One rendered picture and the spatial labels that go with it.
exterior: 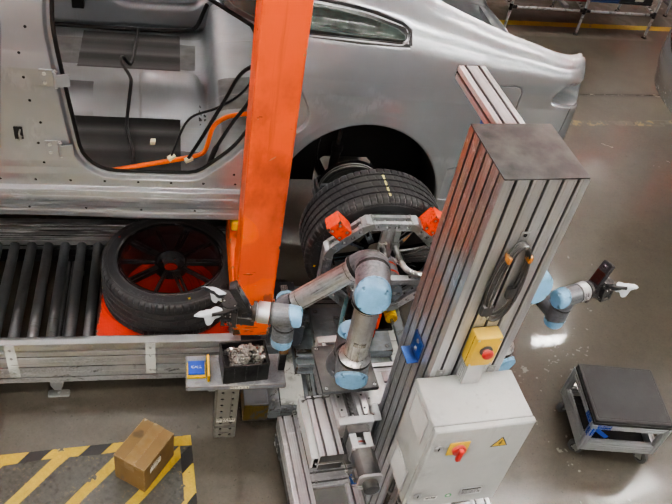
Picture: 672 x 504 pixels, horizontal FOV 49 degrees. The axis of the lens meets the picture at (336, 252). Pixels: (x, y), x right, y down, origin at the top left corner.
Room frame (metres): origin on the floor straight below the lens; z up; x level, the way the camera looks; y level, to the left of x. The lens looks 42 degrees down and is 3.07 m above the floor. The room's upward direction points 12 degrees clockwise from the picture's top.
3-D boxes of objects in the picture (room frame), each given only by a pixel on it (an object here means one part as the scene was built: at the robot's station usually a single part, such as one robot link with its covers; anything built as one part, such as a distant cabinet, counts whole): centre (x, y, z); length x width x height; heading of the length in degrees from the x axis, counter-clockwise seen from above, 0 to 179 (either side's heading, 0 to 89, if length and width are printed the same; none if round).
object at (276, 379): (2.01, 0.33, 0.44); 0.43 x 0.17 x 0.03; 107
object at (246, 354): (2.01, 0.30, 0.51); 0.20 x 0.14 x 0.13; 112
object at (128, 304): (2.55, 0.78, 0.39); 0.66 x 0.66 x 0.24
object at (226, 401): (2.00, 0.35, 0.21); 0.10 x 0.10 x 0.42; 17
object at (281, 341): (1.70, 0.13, 1.12); 0.11 x 0.08 x 0.11; 6
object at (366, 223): (2.42, -0.20, 0.85); 0.54 x 0.07 x 0.54; 107
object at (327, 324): (2.59, -0.15, 0.32); 0.40 x 0.30 x 0.28; 107
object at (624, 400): (2.42, -1.53, 0.17); 0.43 x 0.36 x 0.34; 99
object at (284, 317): (1.69, 0.12, 1.21); 0.11 x 0.08 x 0.09; 96
